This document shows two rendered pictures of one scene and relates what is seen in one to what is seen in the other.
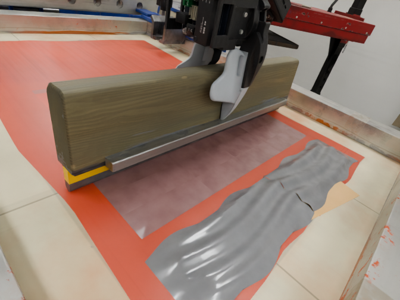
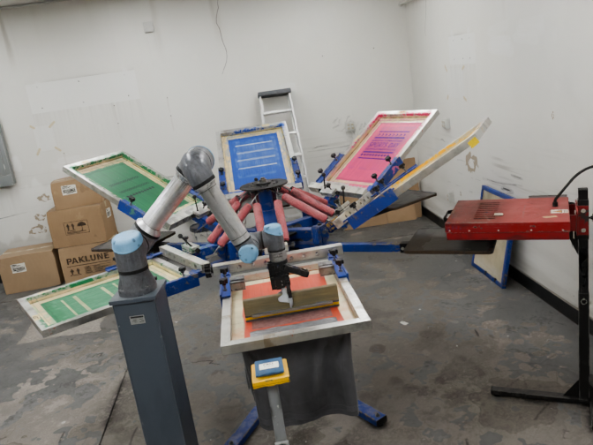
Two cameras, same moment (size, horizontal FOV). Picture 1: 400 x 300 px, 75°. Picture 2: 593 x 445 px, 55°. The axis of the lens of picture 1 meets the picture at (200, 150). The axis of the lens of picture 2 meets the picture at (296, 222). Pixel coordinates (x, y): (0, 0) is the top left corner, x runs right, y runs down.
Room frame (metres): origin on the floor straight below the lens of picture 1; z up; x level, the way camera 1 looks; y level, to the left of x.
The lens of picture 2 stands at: (-1.06, -1.77, 1.95)
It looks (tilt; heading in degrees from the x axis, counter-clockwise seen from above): 15 degrees down; 50
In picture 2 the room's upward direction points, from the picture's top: 8 degrees counter-clockwise
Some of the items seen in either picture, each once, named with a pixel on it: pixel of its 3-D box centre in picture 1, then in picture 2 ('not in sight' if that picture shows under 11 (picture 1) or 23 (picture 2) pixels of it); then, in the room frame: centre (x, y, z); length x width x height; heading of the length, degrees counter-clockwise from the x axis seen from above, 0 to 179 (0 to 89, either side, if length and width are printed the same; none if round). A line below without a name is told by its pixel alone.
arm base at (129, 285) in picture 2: not in sight; (135, 278); (-0.20, 0.29, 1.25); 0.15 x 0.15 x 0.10
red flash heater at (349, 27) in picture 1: (300, 15); (512, 218); (1.59, -0.34, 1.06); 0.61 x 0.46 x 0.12; 114
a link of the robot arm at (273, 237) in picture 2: not in sight; (273, 237); (0.31, 0.02, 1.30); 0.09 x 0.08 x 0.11; 139
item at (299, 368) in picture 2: not in sight; (302, 379); (0.22, -0.13, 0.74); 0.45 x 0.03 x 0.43; 144
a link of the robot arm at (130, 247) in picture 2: not in sight; (130, 250); (-0.19, 0.29, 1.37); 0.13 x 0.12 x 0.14; 49
